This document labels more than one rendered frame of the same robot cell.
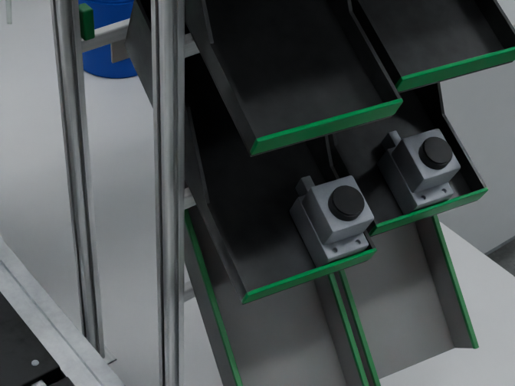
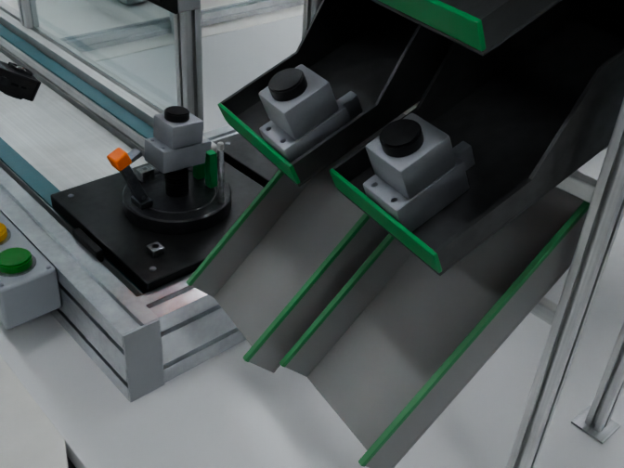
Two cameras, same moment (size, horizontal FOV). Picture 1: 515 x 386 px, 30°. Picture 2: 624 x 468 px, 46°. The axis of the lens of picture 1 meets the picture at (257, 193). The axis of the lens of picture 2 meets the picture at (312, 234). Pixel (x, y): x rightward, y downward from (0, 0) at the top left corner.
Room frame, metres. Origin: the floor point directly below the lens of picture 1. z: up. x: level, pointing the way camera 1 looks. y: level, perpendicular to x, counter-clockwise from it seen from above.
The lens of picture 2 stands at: (0.62, -0.63, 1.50)
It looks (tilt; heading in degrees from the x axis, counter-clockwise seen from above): 34 degrees down; 86
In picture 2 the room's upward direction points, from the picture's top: 4 degrees clockwise
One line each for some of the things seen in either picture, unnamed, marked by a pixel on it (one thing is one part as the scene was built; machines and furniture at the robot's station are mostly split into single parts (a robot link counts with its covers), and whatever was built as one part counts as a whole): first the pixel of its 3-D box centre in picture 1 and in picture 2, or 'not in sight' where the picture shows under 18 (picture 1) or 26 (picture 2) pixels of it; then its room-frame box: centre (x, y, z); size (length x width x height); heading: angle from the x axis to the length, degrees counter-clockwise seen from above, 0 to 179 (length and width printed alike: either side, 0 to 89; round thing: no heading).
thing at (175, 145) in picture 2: not in sight; (182, 135); (0.51, 0.21, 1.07); 0.08 x 0.04 x 0.07; 41
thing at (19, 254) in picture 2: not in sight; (14, 263); (0.32, 0.07, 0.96); 0.04 x 0.04 x 0.02
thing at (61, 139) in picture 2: not in sight; (88, 151); (0.32, 0.45, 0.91); 0.84 x 0.28 x 0.10; 131
